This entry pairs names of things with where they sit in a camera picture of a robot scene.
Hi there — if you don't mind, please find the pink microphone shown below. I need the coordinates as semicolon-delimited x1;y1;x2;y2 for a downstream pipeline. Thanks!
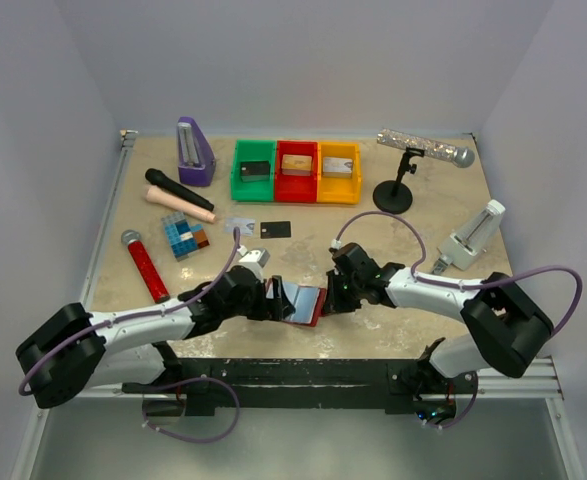
143;185;217;224

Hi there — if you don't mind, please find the silver card stack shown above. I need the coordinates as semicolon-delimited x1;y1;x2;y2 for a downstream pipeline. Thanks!
322;156;353;178

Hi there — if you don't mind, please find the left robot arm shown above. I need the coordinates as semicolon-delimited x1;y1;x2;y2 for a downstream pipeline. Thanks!
16;265;296;409

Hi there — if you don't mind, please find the aluminium frame rail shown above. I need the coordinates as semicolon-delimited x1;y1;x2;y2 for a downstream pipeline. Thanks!
79;129;139;306

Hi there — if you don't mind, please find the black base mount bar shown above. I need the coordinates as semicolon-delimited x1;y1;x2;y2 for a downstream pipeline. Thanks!
122;358;477;415

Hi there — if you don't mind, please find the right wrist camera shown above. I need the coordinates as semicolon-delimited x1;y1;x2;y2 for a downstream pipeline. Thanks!
329;240;353;275

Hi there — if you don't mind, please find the grey credit card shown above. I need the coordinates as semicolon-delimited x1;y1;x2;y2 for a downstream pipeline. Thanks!
260;221;292;239

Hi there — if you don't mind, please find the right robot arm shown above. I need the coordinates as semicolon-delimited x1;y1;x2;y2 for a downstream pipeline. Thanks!
322;243;553;392

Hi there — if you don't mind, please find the black microphone stand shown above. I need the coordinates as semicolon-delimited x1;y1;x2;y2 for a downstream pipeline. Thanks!
372;148;425;214

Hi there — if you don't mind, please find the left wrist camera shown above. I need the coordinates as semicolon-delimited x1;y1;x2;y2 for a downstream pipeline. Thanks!
237;245;270;281

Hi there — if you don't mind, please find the red glitter microphone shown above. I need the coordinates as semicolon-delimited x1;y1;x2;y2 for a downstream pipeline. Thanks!
121;229;170;304

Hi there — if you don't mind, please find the purple metronome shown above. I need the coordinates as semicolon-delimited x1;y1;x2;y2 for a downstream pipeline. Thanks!
176;116;216;187

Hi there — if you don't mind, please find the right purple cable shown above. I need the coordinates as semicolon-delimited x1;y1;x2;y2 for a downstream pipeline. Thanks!
330;211;584;431

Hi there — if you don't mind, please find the gold card stack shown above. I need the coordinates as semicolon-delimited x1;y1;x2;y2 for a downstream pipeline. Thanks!
281;154;313;177

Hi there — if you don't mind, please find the yellow plastic bin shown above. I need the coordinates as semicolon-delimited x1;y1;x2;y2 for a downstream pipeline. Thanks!
317;141;362;205

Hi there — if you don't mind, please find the red plastic bin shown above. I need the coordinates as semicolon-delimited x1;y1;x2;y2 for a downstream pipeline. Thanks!
274;140;318;203

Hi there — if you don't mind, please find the silver glitter microphone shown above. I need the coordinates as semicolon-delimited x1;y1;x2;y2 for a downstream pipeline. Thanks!
377;128;475;168

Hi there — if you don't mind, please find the blue toy brick block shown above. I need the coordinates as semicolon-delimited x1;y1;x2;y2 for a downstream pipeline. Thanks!
161;212;210;261

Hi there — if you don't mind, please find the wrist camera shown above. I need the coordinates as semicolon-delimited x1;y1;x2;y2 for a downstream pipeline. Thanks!
237;245;270;281
329;240;353;275

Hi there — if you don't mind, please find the black microphone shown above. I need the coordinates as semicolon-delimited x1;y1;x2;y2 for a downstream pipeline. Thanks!
145;168;214;212

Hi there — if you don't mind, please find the black card stack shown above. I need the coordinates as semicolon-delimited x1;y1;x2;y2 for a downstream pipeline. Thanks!
239;161;271;183

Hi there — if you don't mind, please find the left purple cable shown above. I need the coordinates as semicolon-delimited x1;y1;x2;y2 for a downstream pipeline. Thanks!
18;227;244;444

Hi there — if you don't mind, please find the blue credit card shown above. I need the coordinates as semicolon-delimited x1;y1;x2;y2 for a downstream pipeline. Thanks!
224;217;256;236

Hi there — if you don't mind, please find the red leather card holder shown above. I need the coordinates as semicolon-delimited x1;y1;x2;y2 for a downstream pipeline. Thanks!
265;280;326;327

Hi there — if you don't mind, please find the purple cable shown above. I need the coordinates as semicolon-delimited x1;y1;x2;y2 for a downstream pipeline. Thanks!
18;227;244;444
330;211;584;431

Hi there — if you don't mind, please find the white metronome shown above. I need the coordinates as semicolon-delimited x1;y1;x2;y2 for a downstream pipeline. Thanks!
431;199;505;275

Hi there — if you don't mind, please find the green plastic bin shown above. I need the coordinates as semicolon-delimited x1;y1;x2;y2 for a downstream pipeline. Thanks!
230;139;277;202

